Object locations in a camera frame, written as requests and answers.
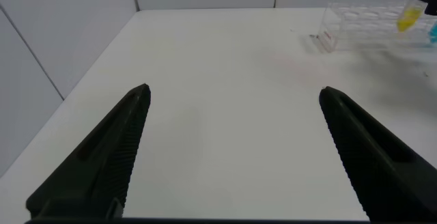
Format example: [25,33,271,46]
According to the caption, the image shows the yellow pigment test tube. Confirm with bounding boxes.
[395,0,428,33]

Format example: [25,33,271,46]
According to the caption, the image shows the clear acrylic test tube rack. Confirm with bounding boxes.
[315,1,437,53]

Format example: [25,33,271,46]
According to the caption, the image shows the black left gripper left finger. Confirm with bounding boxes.
[25,83,152,220]

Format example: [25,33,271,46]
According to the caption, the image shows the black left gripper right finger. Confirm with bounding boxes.
[318,85,437,223]

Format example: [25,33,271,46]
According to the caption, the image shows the blue pigment test tube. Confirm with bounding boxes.
[427,22,437,44]

